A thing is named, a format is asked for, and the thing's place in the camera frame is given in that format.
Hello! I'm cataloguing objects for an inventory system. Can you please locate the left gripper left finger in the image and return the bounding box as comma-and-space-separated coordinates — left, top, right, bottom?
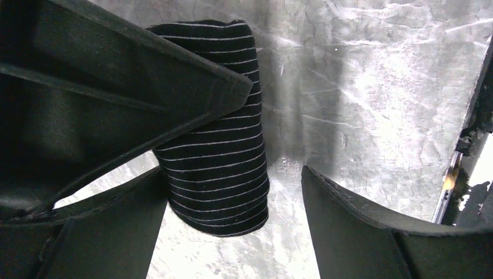
1, 168, 167, 278

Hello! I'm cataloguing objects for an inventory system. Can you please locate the black striped underwear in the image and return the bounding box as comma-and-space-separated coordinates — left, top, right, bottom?
150, 20, 270, 237

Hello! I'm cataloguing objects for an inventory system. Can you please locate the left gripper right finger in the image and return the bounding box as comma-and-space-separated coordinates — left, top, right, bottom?
301, 166, 492, 278

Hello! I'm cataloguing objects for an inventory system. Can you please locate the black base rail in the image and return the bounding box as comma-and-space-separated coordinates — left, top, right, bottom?
432, 45, 492, 228

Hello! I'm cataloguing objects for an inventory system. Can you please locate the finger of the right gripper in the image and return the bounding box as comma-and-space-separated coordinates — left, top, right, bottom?
1, 1, 252, 220

